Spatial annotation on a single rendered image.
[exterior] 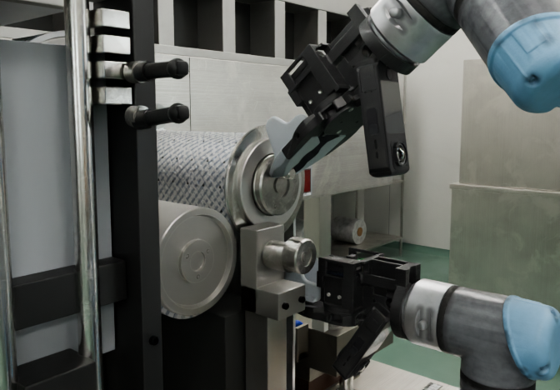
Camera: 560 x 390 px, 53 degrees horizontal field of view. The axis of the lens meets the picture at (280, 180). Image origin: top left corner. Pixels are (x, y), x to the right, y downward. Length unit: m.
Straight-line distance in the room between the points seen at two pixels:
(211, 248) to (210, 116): 0.47
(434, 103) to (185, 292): 5.02
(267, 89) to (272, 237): 0.57
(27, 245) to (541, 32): 0.39
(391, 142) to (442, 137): 4.96
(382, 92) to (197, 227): 0.25
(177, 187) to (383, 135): 0.29
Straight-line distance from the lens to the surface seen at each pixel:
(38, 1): 0.50
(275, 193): 0.69
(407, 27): 0.55
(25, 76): 0.41
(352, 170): 1.46
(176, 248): 0.62
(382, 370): 1.04
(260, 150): 0.68
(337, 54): 0.60
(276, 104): 1.21
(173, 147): 0.76
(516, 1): 0.48
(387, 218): 5.87
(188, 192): 0.72
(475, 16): 0.50
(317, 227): 1.64
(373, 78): 0.57
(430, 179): 5.60
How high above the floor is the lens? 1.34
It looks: 7 degrees down
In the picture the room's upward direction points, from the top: straight up
